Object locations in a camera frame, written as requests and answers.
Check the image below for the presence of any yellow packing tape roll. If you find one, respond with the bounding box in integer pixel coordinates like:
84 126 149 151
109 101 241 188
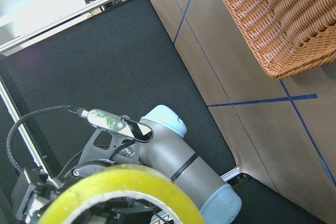
38 164 205 223

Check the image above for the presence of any brown wicker basket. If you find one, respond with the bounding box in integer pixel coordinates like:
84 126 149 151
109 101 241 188
222 0 335 80

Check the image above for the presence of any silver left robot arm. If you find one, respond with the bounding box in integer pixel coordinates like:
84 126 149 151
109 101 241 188
6 105 242 223

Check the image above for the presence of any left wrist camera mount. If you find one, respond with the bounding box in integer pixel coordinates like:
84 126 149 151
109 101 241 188
77 108 154 165

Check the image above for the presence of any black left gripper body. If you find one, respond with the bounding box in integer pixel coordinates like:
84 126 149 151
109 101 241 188
11 159 113 221

